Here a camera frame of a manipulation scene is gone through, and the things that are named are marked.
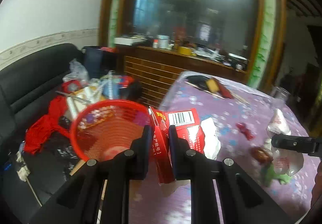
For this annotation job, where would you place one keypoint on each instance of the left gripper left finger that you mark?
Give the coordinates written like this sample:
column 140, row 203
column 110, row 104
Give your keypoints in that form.
column 133, row 163

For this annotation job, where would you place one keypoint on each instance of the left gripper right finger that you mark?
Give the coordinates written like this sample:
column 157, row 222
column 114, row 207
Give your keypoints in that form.
column 187, row 163

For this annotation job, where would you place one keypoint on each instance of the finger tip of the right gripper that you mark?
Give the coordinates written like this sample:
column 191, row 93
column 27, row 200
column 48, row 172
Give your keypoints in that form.
column 304, row 145

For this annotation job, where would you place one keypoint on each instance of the white printed plastic bag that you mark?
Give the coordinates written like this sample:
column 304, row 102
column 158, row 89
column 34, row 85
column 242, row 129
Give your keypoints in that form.
column 284, row 161

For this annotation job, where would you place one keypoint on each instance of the red cardboard box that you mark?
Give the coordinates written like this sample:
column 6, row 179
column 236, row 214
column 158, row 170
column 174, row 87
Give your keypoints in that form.
column 187, row 124

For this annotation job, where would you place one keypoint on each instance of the dark red snack wrapper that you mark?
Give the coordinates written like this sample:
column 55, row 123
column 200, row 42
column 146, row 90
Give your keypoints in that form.
column 260, row 155

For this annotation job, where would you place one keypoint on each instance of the red plastic mesh basket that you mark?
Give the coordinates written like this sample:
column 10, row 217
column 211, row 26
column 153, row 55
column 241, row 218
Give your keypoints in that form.
column 104, row 128

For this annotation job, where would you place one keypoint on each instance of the clear drinking glass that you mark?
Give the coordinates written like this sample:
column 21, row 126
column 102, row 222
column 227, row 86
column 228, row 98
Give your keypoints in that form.
column 279, row 97

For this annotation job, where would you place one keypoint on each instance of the red candy wrapper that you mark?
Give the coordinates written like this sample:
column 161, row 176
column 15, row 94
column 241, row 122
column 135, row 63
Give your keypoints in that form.
column 242, row 127

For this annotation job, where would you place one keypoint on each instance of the purple floral tablecloth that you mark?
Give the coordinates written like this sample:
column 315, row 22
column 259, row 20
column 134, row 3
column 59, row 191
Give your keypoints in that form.
column 152, row 202

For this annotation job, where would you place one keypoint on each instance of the red packet on table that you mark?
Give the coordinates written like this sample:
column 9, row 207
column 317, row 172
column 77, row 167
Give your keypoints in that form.
column 223, row 90

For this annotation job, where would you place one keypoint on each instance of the chopsticks in paper sleeve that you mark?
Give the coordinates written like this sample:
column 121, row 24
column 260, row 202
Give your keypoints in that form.
column 240, row 98

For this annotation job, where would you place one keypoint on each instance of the wooden counter ledge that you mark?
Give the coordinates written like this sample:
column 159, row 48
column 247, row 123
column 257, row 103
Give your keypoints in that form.
column 157, row 70

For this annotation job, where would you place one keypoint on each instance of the red cloth on sofa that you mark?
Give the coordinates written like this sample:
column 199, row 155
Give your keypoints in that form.
column 43, row 128

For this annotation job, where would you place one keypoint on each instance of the clear plastic bag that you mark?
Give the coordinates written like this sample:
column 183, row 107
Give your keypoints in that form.
column 77, row 72

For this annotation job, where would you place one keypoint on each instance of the dark blue bag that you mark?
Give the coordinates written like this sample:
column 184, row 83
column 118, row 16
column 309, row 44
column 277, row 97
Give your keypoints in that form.
column 98, row 62

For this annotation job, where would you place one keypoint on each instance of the black leather sofa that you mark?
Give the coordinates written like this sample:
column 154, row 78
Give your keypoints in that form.
column 27, row 87

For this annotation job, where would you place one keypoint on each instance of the white container on counter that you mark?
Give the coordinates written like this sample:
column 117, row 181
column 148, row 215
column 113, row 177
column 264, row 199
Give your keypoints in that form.
column 163, row 41

